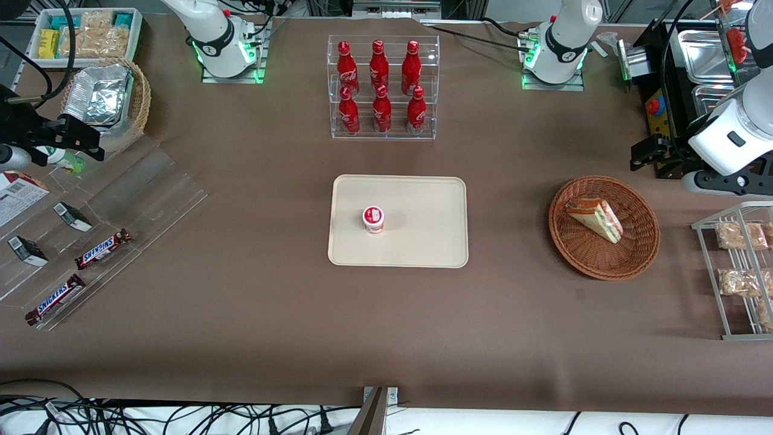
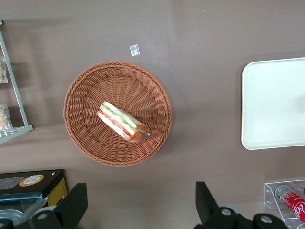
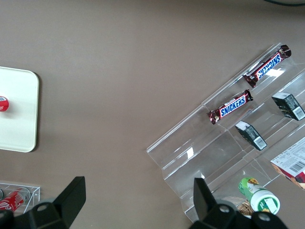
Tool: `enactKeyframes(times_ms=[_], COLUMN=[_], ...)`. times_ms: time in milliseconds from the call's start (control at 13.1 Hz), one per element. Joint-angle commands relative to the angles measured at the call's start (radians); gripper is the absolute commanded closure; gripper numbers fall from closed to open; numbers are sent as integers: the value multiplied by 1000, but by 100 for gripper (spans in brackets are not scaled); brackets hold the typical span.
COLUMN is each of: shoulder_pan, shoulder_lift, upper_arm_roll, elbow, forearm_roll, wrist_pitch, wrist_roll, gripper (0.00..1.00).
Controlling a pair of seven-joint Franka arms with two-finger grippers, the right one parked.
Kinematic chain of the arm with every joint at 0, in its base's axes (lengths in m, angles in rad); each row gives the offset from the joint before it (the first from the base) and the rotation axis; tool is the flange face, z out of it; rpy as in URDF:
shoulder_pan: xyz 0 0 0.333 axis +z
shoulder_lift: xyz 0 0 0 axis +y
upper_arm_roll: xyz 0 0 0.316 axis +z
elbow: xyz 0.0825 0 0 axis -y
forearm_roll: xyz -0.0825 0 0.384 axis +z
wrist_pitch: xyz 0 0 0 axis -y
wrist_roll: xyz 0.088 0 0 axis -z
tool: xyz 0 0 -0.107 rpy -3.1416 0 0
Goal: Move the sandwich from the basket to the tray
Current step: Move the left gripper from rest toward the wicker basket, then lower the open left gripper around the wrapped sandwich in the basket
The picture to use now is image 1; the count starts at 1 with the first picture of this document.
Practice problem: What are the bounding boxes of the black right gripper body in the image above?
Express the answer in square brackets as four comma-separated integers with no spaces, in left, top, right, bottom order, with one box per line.
[0,85,48,167]

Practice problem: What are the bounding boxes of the triangular sandwich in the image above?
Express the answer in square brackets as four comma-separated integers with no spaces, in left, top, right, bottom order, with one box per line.
[564,196,623,245]

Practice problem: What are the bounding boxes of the aluminium foil tray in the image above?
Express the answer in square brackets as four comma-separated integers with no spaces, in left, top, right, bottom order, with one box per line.
[63,63,133,127]

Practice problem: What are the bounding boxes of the light wicker basket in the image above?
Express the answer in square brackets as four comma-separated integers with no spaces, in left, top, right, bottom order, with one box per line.
[59,57,152,155]

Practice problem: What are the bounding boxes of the brown round wicker basket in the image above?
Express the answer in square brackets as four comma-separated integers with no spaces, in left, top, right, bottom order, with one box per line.
[548,175,661,281]

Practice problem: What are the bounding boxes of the cream plastic tray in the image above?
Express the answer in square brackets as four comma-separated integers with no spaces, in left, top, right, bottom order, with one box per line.
[327,175,469,268]

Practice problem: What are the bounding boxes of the green white small bottle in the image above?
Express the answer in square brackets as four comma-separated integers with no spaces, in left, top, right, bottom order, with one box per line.
[36,145,86,175]

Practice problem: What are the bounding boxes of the steel food pan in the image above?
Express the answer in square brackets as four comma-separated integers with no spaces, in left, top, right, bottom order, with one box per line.
[678,29,736,85]
[691,85,739,119]

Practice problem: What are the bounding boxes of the small black white box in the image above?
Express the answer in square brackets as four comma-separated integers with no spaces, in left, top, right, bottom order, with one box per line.
[7,236,49,268]
[53,202,93,233]

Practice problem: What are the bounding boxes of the clear acrylic stepped display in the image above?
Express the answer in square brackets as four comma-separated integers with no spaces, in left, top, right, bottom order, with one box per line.
[0,134,209,332]

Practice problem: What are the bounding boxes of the red white printed carton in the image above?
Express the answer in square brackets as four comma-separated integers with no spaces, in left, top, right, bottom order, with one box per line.
[0,171,50,228]

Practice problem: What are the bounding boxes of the black food warmer appliance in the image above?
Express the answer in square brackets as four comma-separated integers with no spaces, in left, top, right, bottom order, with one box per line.
[616,18,773,179]

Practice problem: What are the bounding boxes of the beige cracker snack pack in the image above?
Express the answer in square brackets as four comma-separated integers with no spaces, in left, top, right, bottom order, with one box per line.
[60,11,130,59]

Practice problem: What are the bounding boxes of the red skewered sausage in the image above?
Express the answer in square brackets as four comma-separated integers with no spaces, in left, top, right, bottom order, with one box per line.
[726,27,749,66]

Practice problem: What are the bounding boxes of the snickers chocolate bar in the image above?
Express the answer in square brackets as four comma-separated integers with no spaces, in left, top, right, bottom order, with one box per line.
[25,274,86,326]
[74,228,132,271]

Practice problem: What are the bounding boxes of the white plastic bin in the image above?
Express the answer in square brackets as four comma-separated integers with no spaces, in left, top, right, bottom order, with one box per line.
[28,8,144,68]

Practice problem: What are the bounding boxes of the red cola bottle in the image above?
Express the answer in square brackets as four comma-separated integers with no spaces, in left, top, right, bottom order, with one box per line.
[370,39,390,94]
[406,85,427,135]
[336,40,361,97]
[402,40,422,96]
[338,86,361,136]
[372,85,392,134]

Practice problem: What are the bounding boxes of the brown table cover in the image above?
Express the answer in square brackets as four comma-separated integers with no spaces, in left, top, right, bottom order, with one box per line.
[0,13,773,417]

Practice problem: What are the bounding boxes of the clear acrylic bottle rack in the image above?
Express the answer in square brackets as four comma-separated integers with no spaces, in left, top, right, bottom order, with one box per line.
[327,34,440,141]

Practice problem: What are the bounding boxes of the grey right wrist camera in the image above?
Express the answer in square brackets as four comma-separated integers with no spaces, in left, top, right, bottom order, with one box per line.
[0,144,32,172]

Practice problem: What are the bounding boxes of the grey left wrist camera bracket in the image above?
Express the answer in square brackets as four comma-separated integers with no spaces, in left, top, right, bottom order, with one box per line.
[681,162,773,198]

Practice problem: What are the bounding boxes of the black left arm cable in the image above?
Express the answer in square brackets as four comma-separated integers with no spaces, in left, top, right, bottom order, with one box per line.
[661,0,696,129]

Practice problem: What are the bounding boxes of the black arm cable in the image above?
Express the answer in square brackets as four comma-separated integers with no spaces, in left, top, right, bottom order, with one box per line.
[661,0,696,129]
[0,0,77,111]

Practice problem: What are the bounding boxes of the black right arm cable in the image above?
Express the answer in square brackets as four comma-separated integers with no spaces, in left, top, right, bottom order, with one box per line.
[0,0,77,111]

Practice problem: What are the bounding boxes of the grey wire rack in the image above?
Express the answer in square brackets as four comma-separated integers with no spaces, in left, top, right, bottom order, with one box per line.
[691,201,773,341]

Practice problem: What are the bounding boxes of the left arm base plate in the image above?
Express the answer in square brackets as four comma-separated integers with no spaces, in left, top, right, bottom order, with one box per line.
[521,27,585,91]

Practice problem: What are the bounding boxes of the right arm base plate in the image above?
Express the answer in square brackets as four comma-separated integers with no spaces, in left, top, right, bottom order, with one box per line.
[201,18,272,84]

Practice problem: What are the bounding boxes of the black base power cable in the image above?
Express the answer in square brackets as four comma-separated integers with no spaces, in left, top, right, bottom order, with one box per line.
[430,17,539,53]

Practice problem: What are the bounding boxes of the tangled black floor cables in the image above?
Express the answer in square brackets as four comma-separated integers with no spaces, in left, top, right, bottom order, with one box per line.
[0,379,363,435]

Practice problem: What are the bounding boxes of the aluminium frame profile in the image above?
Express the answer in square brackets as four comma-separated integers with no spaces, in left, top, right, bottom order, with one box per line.
[352,0,441,19]

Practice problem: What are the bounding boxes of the grey metal table bracket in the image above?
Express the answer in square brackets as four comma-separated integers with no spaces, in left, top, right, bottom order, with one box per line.
[350,387,399,435]

